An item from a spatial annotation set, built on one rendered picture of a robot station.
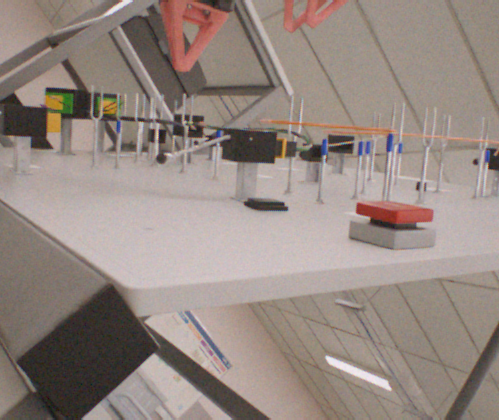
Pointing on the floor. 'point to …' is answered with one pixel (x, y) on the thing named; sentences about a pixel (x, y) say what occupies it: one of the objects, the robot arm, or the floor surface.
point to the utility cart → (123, 406)
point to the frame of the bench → (36, 409)
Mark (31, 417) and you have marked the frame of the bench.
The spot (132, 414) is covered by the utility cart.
